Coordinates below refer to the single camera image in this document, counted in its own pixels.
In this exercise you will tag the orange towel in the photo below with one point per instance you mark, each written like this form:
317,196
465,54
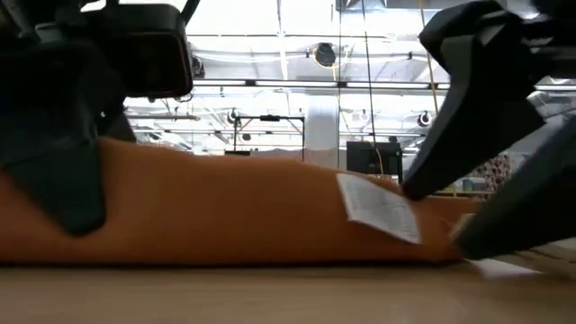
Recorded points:
202,211

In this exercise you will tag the black background monitor large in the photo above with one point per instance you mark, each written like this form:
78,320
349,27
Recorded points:
364,157

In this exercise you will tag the black background monitor small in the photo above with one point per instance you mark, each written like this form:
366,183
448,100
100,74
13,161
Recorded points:
237,153

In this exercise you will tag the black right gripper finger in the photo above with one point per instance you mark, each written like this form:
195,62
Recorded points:
477,112
531,211

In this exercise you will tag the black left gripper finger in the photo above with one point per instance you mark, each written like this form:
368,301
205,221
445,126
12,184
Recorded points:
67,189
114,128

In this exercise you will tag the black overhead camera stand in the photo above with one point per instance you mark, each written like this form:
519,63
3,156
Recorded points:
270,118

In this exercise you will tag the floral patterned cloth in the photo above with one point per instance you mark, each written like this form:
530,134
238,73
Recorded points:
495,173

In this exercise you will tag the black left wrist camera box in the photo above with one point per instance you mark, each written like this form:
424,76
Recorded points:
144,49

